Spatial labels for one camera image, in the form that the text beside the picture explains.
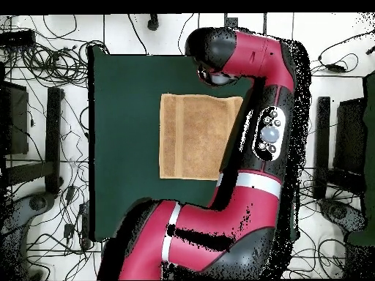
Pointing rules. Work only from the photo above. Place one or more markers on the orange terry towel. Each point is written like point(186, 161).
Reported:
point(193, 140)

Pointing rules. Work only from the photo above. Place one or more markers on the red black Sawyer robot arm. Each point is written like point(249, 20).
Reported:
point(252, 52)

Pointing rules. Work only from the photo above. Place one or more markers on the dark green table cloth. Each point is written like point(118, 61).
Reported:
point(126, 131)

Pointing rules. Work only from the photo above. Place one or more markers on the black power adapter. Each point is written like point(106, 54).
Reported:
point(69, 230)
point(70, 193)

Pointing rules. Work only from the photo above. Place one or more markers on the narrow black power strip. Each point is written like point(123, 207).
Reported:
point(85, 225)

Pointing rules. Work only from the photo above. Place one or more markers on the black upright bar stand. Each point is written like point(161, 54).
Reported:
point(53, 131)
point(323, 131)

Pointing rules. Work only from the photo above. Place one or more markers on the small black floor object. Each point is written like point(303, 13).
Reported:
point(153, 23)

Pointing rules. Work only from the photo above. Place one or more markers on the grey office chair base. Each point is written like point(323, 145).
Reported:
point(339, 211)
point(38, 203)

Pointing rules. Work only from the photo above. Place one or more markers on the black cross beam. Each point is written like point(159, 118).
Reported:
point(29, 172)

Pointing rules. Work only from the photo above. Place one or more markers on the black box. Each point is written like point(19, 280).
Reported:
point(350, 131)
point(17, 117)

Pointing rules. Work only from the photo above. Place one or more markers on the dark green curtain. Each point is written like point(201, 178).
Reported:
point(369, 131)

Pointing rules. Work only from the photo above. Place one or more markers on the long black power strip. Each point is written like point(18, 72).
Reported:
point(17, 38)

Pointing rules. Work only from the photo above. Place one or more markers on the grey square floor frame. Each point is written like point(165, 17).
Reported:
point(231, 22)

